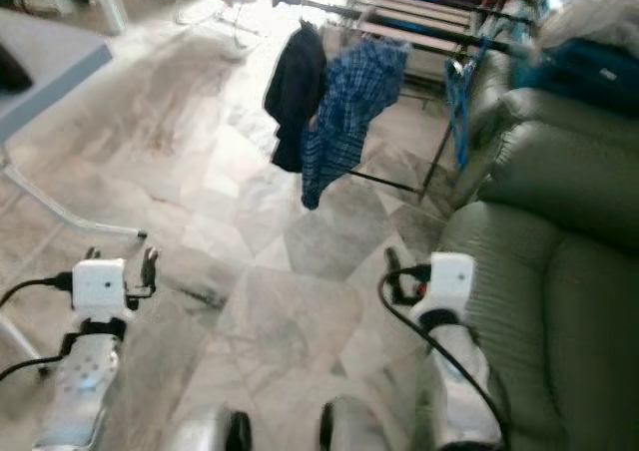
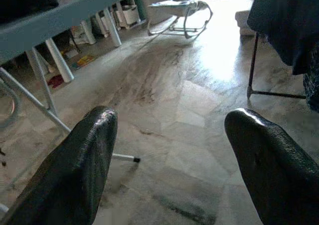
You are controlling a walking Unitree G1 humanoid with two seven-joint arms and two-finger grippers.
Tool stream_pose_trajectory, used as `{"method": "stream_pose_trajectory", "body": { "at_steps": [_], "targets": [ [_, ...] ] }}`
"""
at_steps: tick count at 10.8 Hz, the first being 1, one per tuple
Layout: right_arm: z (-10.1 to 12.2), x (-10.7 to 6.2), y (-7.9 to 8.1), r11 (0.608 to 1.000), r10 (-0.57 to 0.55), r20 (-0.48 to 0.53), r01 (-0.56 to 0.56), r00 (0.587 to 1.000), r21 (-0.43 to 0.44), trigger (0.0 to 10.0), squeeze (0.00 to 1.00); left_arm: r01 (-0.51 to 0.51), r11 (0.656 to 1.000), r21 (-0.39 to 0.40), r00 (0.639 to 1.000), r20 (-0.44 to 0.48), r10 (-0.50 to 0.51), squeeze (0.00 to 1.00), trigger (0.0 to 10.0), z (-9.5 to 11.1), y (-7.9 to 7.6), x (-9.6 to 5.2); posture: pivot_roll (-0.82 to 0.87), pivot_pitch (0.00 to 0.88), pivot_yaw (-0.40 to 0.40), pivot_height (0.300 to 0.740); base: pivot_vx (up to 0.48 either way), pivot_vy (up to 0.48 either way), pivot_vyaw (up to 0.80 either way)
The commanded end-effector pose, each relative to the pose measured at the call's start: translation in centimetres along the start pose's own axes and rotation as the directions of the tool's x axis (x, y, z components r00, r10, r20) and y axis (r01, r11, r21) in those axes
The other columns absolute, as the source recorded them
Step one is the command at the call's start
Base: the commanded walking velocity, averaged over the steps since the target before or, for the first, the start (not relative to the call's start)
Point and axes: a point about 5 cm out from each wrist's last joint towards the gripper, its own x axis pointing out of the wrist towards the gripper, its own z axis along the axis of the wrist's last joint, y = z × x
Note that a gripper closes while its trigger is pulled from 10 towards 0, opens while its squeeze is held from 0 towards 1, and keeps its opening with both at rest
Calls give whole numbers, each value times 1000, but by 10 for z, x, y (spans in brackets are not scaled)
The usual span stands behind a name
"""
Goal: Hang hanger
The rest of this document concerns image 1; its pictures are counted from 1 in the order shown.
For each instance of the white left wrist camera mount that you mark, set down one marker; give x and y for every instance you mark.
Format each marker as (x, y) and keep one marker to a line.
(100, 286)

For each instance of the green leather armchair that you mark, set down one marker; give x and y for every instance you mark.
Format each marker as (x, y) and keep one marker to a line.
(559, 172)

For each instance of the blue bag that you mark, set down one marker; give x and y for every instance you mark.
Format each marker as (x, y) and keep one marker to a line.
(589, 72)

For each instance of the black metal clothes rack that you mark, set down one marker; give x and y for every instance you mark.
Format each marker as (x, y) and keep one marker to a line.
(409, 27)

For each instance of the silver robot leg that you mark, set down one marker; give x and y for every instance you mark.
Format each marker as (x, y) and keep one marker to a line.
(210, 436)
(359, 431)

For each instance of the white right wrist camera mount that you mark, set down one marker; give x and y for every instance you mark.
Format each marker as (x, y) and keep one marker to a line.
(449, 281)

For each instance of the silver robot right leg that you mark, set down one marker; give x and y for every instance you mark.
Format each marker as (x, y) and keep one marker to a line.
(359, 431)

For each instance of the large black garment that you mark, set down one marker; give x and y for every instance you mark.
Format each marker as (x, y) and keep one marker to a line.
(12, 67)

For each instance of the grey folding table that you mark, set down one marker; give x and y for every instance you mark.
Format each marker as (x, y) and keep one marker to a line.
(40, 72)

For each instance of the blue plaid shirt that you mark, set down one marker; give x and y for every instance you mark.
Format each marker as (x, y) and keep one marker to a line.
(359, 102)

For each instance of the dark navy hanging garment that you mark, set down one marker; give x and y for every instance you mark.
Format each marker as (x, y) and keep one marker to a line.
(295, 92)

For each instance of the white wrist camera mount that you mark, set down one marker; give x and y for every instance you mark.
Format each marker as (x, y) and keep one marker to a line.
(449, 281)
(100, 286)

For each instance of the silver robot left leg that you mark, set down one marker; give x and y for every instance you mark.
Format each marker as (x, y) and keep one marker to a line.
(210, 436)

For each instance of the green leather sofa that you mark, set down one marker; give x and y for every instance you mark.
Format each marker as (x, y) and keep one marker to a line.
(559, 321)

